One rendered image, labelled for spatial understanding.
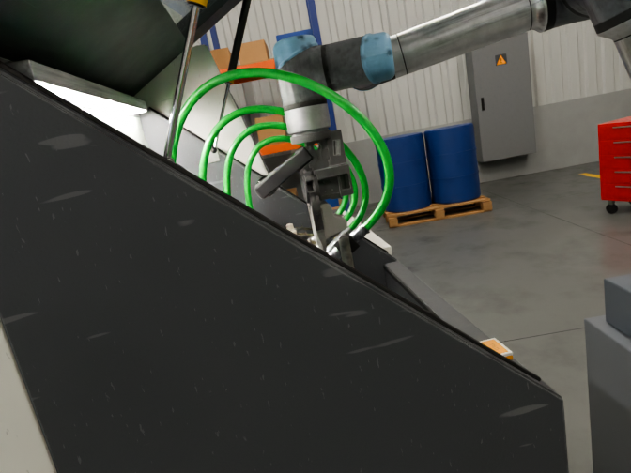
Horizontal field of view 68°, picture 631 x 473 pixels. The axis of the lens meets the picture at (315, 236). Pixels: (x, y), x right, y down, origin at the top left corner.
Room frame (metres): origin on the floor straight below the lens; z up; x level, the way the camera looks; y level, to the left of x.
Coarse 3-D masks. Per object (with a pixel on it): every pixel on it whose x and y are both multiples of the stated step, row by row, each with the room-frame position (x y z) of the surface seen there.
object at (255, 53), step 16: (304, 32) 6.14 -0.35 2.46; (208, 48) 6.01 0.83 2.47; (224, 48) 6.22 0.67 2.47; (240, 48) 6.14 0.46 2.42; (256, 48) 6.13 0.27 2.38; (224, 64) 6.22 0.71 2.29; (240, 64) 6.14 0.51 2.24; (256, 64) 5.99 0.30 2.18; (272, 64) 5.98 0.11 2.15; (240, 80) 6.80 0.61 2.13; (272, 144) 6.01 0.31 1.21; (288, 144) 5.98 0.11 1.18; (336, 208) 6.02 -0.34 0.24
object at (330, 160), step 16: (304, 144) 0.83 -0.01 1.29; (320, 144) 0.81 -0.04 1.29; (336, 144) 0.80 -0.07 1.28; (320, 160) 0.81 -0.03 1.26; (336, 160) 0.80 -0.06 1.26; (304, 176) 0.79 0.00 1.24; (320, 176) 0.78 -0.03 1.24; (336, 176) 0.80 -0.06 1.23; (304, 192) 0.81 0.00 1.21; (320, 192) 0.79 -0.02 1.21; (336, 192) 0.80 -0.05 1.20; (352, 192) 0.79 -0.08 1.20
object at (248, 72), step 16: (208, 80) 0.75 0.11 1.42; (224, 80) 0.74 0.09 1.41; (288, 80) 0.71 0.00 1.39; (304, 80) 0.70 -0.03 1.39; (192, 96) 0.76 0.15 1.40; (336, 96) 0.69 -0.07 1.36; (352, 112) 0.68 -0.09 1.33; (368, 128) 0.67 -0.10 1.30; (176, 144) 0.78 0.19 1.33; (384, 144) 0.67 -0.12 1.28; (176, 160) 0.79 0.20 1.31; (384, 160) 0.67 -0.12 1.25; (384, 192) 0.67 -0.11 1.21; (384, 208) 0.67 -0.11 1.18; (368, 224) 0.68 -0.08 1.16
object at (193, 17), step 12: (192, 0) 0.48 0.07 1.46; (204, 0) 0.49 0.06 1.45; (192, 12) 0.49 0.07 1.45; (192, 24) 0.49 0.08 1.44; (192, 36) 0.49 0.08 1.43; (180, 72) 0.49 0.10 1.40; (180, 84) 0.49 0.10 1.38; (180, 96) 0.49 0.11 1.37; (168, 132) 0.49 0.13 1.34; (168, 144) 0.49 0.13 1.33; (168, 156) 0.49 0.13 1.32
